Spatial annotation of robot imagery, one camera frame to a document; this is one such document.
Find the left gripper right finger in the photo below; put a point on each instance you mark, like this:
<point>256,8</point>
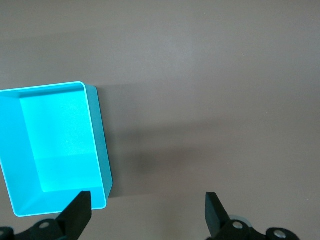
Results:
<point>225,232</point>

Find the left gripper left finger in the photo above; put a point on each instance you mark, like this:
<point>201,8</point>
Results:
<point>60,230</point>

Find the teal plastic bin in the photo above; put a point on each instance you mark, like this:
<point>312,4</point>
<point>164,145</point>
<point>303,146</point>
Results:
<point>57,137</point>

